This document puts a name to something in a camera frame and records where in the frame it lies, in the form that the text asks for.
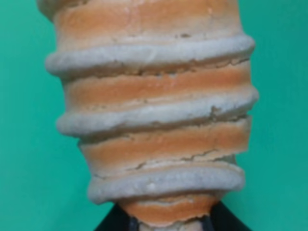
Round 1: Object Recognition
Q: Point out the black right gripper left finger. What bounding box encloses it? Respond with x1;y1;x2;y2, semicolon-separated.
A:
95;204;140;231

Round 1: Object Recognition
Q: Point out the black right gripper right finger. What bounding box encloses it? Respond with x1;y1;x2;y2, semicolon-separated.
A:
202;202;251;231

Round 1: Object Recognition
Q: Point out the orange white striped bread roll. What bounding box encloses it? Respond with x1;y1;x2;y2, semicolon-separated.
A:
37;0;258;231

